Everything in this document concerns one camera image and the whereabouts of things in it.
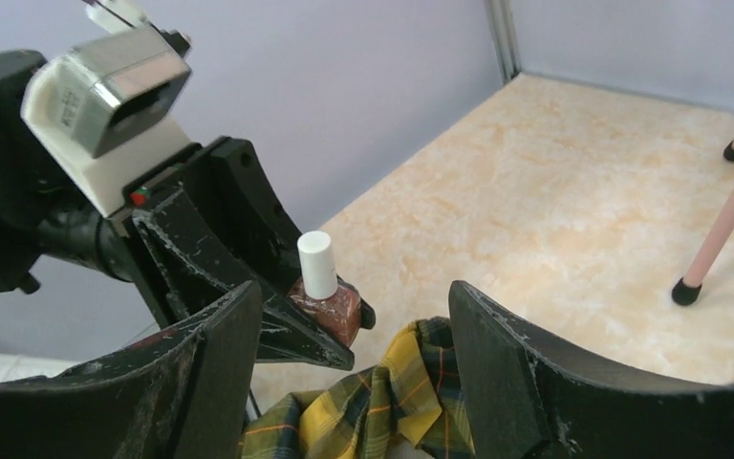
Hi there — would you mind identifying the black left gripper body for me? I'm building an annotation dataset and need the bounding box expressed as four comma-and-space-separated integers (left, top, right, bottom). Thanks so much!
37, 142, 228, 328

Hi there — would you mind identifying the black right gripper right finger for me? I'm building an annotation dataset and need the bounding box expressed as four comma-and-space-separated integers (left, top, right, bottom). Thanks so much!
448, 281, 734, 458

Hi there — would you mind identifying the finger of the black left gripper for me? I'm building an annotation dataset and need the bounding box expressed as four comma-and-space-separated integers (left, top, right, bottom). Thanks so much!
206, 136, 378, 331
132, 189, 355, 370

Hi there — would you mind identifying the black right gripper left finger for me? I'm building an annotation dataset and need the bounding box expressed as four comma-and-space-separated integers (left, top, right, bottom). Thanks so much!
0, 282, 262, 458

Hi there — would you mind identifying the nail polish bottle white cap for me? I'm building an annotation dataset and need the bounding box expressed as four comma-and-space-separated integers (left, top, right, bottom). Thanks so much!
288, 230, 363, 348

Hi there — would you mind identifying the yellow plaid shirt sleeve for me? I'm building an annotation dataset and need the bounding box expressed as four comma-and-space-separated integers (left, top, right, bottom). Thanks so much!
236, 317, 476, 459

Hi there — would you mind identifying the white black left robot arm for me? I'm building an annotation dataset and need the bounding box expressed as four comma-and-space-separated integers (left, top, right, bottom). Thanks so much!
0, 50, 355, 370

